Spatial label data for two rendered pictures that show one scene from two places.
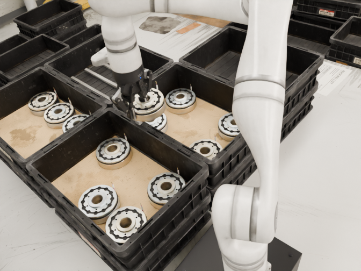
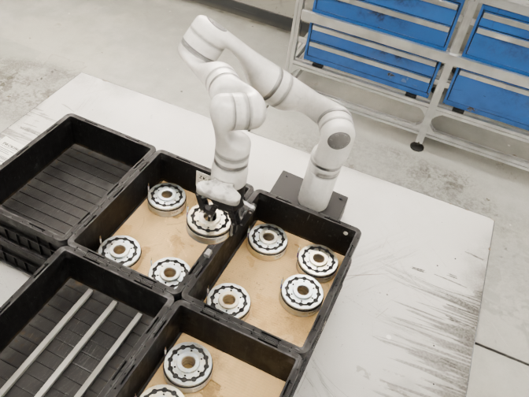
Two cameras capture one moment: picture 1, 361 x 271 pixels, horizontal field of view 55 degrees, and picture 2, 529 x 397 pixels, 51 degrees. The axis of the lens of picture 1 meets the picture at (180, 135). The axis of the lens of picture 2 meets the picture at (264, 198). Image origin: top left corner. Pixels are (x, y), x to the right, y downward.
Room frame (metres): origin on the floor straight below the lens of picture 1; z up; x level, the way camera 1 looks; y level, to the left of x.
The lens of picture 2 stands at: (1.07, 0.88, 1.94)
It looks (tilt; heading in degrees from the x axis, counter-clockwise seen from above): 44 degrees down; 240
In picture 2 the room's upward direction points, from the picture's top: 9 degrees clockwise
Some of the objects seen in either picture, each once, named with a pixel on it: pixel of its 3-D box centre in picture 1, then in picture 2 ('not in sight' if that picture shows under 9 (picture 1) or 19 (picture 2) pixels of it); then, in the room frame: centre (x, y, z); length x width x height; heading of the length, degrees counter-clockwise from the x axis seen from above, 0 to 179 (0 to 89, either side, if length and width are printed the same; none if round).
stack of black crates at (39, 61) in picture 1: (42, 85); not in sight; (1.88, 0.82, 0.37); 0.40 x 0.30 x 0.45; 134
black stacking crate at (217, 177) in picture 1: (192, 120); (167, 230); (0.81, -0.04, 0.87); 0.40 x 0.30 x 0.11; 42
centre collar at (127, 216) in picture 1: (125, 223); (318, 258); (0.47, 0.16, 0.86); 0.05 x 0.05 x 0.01
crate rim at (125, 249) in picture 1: (114, 168); (277, 264); (0.61, 0.18, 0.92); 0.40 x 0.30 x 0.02; 42
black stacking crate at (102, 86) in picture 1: (110, 77); (63, 355); (1.10, 0.22, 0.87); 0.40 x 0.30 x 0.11; 42
